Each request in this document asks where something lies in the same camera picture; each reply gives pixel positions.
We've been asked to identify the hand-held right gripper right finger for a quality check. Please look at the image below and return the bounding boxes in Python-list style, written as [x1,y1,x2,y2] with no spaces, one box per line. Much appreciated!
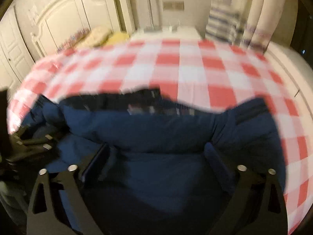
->
[204,142,289,235]

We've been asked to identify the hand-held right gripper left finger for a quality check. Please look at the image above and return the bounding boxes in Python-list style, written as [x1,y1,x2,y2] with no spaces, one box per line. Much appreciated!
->
[26,143,110,235]

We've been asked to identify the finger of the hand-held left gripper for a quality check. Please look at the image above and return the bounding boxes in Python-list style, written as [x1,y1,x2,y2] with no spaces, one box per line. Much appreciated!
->
[10,141,54,154]
[13,125,53,140]

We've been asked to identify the navy blue puffer jacket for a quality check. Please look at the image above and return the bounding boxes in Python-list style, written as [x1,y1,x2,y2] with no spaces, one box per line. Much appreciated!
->
[22,87,288,235]

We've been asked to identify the white wardrobe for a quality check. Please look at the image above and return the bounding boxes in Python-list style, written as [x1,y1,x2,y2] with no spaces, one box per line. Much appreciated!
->
[0,5,35,89]

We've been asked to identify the red checkered plastic sheet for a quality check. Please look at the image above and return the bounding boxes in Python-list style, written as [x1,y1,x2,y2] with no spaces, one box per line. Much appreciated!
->
[6,38,310,235]

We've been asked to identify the patterned cushion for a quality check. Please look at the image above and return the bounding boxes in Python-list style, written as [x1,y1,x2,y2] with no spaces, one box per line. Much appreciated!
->
[56,28,92,54]

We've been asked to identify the white wooden headboard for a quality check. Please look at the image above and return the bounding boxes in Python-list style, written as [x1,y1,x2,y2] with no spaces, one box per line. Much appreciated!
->
[31,0,136,57]

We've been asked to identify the cream pillow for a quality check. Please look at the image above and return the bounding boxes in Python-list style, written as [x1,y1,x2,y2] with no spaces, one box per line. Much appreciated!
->
[77,26,113,48]

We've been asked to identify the white cabinet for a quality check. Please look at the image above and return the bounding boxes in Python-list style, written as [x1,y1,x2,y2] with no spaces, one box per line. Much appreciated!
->
[264,40,313,110]

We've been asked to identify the yellow pillow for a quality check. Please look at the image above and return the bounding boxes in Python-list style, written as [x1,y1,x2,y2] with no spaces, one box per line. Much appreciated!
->
[106,31,130,46]

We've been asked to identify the white nightstand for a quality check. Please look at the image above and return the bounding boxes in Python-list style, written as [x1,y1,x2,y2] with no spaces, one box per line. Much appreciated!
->
[130,26,203,41]

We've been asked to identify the boat print curtain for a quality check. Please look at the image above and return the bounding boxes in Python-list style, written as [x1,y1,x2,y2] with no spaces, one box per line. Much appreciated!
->
[205,0,294,54]

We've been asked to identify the wall switch panel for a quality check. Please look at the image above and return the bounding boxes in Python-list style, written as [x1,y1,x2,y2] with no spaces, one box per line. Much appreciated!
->
[163,1,184,11]

